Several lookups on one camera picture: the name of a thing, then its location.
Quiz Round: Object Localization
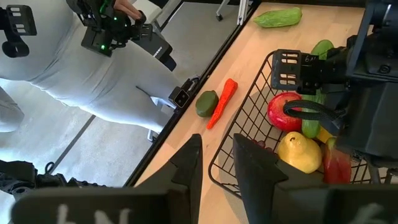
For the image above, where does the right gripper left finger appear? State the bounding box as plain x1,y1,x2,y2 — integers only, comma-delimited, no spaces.
136,133,204,224

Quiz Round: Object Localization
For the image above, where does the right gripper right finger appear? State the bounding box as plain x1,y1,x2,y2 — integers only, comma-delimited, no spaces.
233,133,289,224

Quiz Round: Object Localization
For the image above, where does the red grape bunch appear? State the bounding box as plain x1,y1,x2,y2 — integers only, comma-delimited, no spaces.
251,139,274,153

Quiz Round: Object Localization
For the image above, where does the yellow orange fruit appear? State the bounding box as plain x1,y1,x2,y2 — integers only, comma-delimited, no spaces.
316,126,334,144

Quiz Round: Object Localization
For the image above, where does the yellow pear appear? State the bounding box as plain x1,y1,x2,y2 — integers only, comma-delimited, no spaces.
277,131,323,174

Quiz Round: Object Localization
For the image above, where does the red mango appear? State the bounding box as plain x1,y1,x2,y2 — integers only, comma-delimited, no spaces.
322,136,353,185

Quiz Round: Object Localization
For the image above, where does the smooth green cucumber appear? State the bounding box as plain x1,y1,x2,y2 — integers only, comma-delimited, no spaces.
300,39,335,139

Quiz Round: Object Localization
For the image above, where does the red apple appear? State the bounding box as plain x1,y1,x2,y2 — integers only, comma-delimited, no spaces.
267,91,304,133

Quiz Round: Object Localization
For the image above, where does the dark green avocado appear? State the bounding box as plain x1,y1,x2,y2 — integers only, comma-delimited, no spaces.
195,90,220,118

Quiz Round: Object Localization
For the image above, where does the orange carrot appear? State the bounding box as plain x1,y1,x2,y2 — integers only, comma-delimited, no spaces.
206,78,239,130

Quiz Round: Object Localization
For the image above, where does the bumpy light green cucumber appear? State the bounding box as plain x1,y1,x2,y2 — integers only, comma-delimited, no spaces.
252,7,303,29

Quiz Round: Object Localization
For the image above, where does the black leader arm base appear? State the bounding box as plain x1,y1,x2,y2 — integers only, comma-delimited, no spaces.
0,159,108,202

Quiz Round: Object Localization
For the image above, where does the round grey mat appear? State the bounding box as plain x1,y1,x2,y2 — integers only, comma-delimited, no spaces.
217,90,398,224

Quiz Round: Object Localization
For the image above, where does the black clamp on table edge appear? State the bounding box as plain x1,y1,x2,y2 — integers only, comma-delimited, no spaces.
168,76,200,109

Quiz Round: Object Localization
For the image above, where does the person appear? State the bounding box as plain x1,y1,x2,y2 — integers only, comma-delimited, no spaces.
0,0,184,133

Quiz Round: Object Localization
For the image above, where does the white chair base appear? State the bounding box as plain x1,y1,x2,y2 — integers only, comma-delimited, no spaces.
215,0,251,26

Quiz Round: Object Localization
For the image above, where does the person's hand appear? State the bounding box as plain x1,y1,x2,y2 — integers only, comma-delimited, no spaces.
113,0,142,20

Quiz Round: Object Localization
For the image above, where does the black vented leader box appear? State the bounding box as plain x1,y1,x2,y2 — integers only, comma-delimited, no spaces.
0,4,38,59

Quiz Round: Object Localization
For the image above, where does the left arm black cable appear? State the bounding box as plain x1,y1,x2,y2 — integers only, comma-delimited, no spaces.
282,99,346,133

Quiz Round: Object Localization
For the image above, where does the black wire basket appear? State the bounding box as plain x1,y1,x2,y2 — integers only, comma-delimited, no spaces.
207,49,398,200

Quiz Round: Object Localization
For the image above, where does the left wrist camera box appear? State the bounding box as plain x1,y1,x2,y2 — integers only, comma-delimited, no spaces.
270,49,322,94

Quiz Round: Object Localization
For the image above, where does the black aluminium table frame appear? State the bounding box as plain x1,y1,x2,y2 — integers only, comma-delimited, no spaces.
123,0,262,189

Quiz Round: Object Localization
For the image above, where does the black leader arm handle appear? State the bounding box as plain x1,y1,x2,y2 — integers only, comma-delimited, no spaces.
65,0,178,72

